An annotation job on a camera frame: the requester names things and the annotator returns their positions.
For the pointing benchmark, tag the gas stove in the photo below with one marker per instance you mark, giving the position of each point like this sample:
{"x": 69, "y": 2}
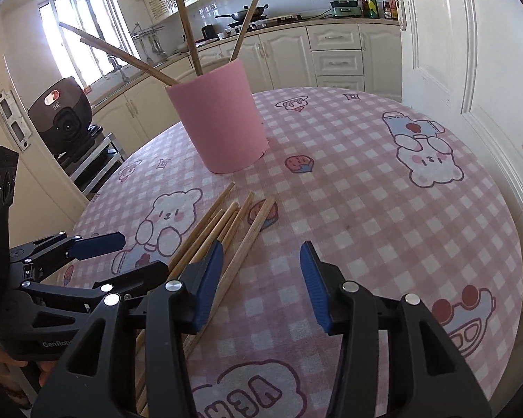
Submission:
{"x": 264, "y": 22}

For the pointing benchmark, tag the black wok with lid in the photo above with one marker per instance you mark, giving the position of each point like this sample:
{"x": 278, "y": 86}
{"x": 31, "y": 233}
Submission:
{"x": 241, "y": 15}

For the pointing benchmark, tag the dark sauce bottle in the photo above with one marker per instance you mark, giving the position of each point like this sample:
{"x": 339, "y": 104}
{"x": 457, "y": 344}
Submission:
{"x": 387, "y": 10}

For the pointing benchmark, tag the door latch plate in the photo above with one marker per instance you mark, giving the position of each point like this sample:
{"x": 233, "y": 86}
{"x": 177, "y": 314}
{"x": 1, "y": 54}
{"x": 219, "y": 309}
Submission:
{"x": 14, "y": 119}

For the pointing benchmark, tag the sink faucet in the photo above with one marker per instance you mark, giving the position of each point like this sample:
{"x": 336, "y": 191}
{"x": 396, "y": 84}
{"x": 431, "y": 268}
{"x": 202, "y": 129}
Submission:
{"x": 117, "y": 68}

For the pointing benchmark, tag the green bottle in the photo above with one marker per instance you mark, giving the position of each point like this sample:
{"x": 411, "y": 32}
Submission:
{"x": 371, "y": 9}

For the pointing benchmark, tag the lower kitchen cabinets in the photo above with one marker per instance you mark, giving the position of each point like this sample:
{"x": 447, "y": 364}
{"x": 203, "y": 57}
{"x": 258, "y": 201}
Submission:
{"x": 354, "y": 54}

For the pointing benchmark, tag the wall utensil rack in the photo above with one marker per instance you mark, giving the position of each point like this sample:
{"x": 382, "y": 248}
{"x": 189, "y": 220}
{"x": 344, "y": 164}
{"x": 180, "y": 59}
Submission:
{"x": 148, "y": 40}

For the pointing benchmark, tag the orange oil bottle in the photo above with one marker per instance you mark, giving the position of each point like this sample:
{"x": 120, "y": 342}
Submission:
{"x": 394, "y": 9}

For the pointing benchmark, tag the metal shelf rack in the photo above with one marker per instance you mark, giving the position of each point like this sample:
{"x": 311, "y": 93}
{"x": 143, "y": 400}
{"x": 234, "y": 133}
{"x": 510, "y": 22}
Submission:
{"x": 93, "y": 163}

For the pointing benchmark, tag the pink cylindrical utensil holder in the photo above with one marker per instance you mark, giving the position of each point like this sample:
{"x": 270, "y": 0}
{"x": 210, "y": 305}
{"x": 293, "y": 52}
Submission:
{"x": 221, "y": 119}

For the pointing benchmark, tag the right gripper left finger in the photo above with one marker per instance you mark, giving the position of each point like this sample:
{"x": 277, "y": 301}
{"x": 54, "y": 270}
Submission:
{"x": 95, "y": 376}

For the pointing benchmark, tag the pink checkered tablecloth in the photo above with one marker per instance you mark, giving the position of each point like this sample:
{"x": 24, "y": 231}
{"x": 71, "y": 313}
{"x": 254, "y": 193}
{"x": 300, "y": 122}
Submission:
{"x": 391, "y": 197}

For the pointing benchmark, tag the white door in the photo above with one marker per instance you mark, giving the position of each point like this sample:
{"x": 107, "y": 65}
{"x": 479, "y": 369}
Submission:
{"x": 463, "y": 65}

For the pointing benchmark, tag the black kettle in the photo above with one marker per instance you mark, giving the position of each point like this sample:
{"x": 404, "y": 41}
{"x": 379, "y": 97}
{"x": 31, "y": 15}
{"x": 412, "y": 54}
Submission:
{"x": 209, "y": 32}

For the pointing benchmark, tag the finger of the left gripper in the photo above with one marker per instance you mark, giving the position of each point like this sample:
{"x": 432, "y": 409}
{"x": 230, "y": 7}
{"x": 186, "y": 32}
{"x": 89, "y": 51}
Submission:
{"x": 134, "y": 283}
{"x": 43, "y": 257}

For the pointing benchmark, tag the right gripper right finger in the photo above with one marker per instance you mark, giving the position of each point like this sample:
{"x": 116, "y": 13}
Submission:
{"x": 427, "y": 375}

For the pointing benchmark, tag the left hand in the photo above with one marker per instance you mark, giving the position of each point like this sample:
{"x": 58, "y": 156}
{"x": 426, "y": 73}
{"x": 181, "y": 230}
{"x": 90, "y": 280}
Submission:
{"x": 19, "y": 384}

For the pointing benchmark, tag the green electric cooker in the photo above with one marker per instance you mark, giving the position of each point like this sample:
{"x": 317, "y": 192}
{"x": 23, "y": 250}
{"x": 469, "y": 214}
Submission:
{"x": 346, "y": 8}

